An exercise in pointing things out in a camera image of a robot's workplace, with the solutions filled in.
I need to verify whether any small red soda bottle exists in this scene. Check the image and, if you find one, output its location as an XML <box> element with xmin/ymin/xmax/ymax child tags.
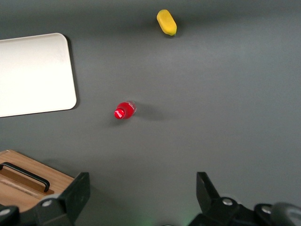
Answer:
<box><xmin>114</xmin><ymin>100</ymin><xmax>137</xmax><ymax>120</ymax></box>

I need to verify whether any beige rectangular plastic tray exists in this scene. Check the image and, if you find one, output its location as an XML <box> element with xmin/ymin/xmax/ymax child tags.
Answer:
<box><xmin>0</xmin><ymin>32</ymin><xmax>78</xmax><ymax>118</ymax></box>

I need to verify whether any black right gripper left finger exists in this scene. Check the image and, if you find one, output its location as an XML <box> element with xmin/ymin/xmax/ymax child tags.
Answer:
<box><xmin>0</xmin><ymin>171</ymin><xmax>91</xmax><ymax>226</ymax></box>

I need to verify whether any wooden drawer with black handle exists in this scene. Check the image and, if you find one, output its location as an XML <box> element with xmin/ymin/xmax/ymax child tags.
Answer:
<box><xmin>0</xmin><ymin>154</ymin><xmax>71</xmax><ymax>197</ymax></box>
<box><xmin>0</xmin><ymin>187</ymin><xmax>56</xmax><ymax>214</ymax></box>

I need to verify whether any wooden two-drawer cabinet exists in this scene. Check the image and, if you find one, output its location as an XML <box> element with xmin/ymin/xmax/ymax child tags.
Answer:
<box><xmin>0</xmin><ymin>149</ymin><xmax>75</xmax><ymax>214</ymax></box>

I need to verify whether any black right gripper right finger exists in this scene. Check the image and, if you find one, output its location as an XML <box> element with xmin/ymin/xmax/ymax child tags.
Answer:
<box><xmin>188</xmin><ymin>171</ymin><xmax>275</xmax><ymax>226</ymax></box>

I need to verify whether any yellow toy fruit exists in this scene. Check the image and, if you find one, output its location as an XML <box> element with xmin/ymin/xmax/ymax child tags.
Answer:
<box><xmin>156</xmin><ymin>9</ymin><xmax>177</xmax><ymax>37</ymax></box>

